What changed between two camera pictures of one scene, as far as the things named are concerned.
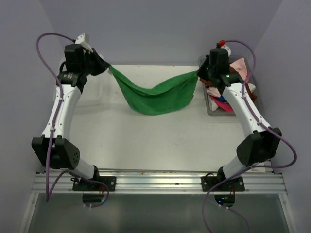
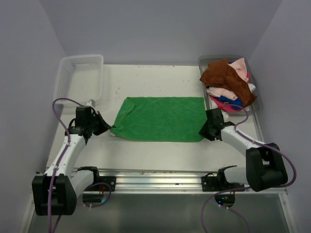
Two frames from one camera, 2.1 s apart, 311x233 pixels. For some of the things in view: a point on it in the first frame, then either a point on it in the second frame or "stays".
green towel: x=164 y=98 → x=160 y=119
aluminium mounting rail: x=188 y=181 stays
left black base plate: x=80 y=185 stays
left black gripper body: x=84 y=66 → x=93 y=123
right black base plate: x=235 y=184 stays
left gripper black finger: x=96 y=64 → x=103 y=125
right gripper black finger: x=204 y=70 → x=210 y=130
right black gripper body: x=212 y=73 → x=205 y=131
